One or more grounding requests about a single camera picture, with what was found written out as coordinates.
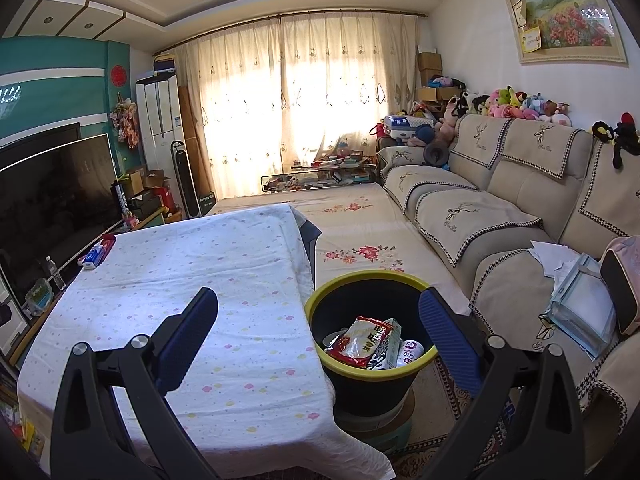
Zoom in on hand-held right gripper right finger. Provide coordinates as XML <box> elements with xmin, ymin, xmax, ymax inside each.
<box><xmin>419</xmin><ymin>287</ymin><xmax>586</xmax><ymax>480</ymax></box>

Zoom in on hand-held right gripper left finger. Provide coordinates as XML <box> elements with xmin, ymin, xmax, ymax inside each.
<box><xmin>50</xmin><ymin>286</ymin><xmax>219</xmax><ymax>480</ymax></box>

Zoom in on white pack with pink logo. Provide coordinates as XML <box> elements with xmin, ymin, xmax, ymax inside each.
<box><xmin>397</xmin><ymin>338</ymin><xmax>426</xmax><ymax>368</ymax></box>

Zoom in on black bin with yellow rim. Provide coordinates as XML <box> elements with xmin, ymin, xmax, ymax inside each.
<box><xmin>304</xmin><ymin>270</ymin><xmax>441</xmax><ymax>417</ymax></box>

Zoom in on red white snack packet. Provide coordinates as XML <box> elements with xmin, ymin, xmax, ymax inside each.
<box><xmin>324</xmin><ymin>316</ymin><xmax>388</xmax><ymax>368</ymax></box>

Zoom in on white dotted tablecloth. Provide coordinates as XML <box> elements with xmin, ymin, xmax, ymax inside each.
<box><xmin>16</xmin><ymin>203</ymin><xmax>396</xmax><ymax>480</ymax></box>

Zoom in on white papers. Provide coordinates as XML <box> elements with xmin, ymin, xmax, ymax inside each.
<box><xmin>529</xmin><ymin>240</ymin><xmax>581</xmax><ymax>278</ymax></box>

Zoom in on light blue plastic bag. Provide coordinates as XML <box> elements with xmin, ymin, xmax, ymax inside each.
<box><xmin>547</xmin><ymin>252</ymin><xmax>618</xmax><ymax>361</ymax></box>

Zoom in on clear water bottle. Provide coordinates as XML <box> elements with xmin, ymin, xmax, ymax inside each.
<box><xmin>45</xmin><ymin>256</ymin><xmax>66</xmax><ymax>291</ymax></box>

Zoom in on green plastic container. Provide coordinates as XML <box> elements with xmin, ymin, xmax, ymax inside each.
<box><xmin>25</xmin><ymin>280</ymin><xmax>55</xmax><ymax>316</ymax></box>

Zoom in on floral printed mattress sheet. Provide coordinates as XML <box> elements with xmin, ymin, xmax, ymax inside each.
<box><xmin>207</xmin><ymin>183</ymin><xmax>473</xmax><ymax>321</ymax></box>

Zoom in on pile of boxes by television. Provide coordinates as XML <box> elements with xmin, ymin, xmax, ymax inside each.
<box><xmin>116</xmin><ymin>169</ymin><xmax>182</xmax><ymax>221</ymax></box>

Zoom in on dark grey chair back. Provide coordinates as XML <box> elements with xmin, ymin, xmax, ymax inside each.
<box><xmin>292</xmin><ymin>207</ymin><xmax>323</xmax><ymax>281</ymax></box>

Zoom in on black tower fan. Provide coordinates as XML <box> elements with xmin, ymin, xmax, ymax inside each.
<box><xmin>170</xmin><ymin>140</ymin><xmax>203</xmax><ymax>219</ymax></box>

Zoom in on beige sofa with covers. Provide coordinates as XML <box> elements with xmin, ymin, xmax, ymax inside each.
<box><xmin>376</xmin><ymin>112</ymin><xmax>640</xmax><ymax>476</ymax></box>

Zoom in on pink backpack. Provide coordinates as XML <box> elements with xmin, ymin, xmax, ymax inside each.
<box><xmin>599</xmin><ymin>235</ymin><xmax>640</xmax><ymax>337</ymax></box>

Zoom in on grey round cushion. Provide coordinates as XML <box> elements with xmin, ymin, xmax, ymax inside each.
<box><xmin>422</xmin><ymin>140</ymin><xmax>451</xmax><ymax>167</ymax></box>

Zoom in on large flat television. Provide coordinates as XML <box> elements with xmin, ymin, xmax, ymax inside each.
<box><xmin>0</xmin><ymin>134</ymin><xmax>126</xmax><ymax>306</ymax></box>

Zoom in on wooden board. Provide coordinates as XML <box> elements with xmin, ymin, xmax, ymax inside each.
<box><xmin>177</xmin><ymin>85</ymin><xmax>216</xmax><ymax>201</ymax></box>

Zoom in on white standing air conditioner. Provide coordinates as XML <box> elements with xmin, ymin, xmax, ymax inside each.
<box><xmin>136</xmin><ymin>74</ymin><xmax>186</xmax><ymax>211</ymax></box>

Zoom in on glass table with books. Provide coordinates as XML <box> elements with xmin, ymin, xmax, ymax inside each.
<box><xmin>260</xmin><ymin>157</ymin><xmax>378</xmax><ymax>196</ymax></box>

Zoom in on blue star printed bag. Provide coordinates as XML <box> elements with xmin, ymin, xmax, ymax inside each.
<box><xmin>384</xmin><ymin>115</ymin><xmax>436</xmax><ymax>142</ymax></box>

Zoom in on row of plush toys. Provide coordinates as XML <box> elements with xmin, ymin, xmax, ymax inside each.
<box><xmin>435</xmin><ymin>76</ymin><xmax>573</xmax><ymax>133</ymax></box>

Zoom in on black screen behind television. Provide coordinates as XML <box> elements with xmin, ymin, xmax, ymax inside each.
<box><xmin>0</xmin><ymin>122</ymin><xmax>82</xmax><ymax>148</ymax></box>

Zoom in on cream embroidered curtains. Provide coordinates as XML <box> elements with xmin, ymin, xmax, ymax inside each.
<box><xmin>160</xmin><ymin>10</ymin><xmax>421</xmax><ymax>201</ymax></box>

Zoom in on black plush toy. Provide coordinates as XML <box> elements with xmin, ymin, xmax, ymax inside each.
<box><xmin>592</xmin><ymin>112</ymin><xmax>640</xmax><ymax>168</ymax></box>

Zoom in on stack of cardboard boxes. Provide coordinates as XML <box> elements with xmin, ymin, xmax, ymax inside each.
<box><xmin>416</xmin><ymin>51</ymin><xmax>461</xmax><ymax>103</ymax></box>

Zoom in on framed flower painting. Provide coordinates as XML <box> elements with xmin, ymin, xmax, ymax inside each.
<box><xmin>500</xmin><ymin>0</ymin><xmax>628</xmax><ymax>66</ymax></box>

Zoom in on artificial flower wall decoration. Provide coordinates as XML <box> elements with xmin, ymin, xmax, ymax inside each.
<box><xmin>110</xmin><ymin>94</ymin><xmax>140</xmax><ymax>150</ymax></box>

